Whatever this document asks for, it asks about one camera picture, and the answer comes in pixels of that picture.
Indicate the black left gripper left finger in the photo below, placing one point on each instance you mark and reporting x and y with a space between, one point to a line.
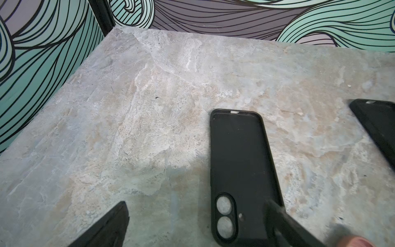
108 231

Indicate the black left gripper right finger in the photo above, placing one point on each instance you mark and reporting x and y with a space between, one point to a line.
283 231

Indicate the black phone case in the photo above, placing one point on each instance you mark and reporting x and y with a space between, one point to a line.
242 178
378 119

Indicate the pink phone case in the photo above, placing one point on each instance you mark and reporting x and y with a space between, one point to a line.
354 241

